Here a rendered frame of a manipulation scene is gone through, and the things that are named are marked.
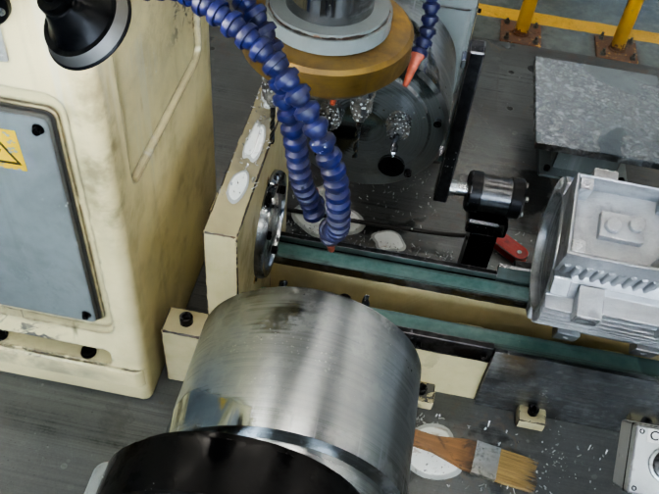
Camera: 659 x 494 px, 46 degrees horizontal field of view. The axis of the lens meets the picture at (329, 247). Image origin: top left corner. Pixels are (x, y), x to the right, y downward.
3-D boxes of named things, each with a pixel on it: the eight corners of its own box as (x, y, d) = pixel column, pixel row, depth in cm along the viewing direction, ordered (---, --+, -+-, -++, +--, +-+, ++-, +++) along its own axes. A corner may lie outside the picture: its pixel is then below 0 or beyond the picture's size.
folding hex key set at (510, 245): (479, 238, 135) (481, 231, 134) (490, 230, 137) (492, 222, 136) (518, 269, 131) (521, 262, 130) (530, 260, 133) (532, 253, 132)
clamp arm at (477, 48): (428, 200, 113) (464, 50, 94) (430, 186, 115) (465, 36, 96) (452, 205, 112) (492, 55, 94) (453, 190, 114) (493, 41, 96)
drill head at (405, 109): (268, 207, 121) (272, 73, 102) (317, 59, 148) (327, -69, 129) (428, 236, 119) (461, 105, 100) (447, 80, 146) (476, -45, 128)
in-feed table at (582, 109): (518, 190, 144) (535, 142, 136) (520, 103, 162) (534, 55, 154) (648, 213, 143) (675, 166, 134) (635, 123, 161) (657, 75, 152)
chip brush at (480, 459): (387, 447, 107) (388, 444, 107) (396, 417, 111) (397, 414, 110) (533, 495, 104) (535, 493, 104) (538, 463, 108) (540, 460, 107)
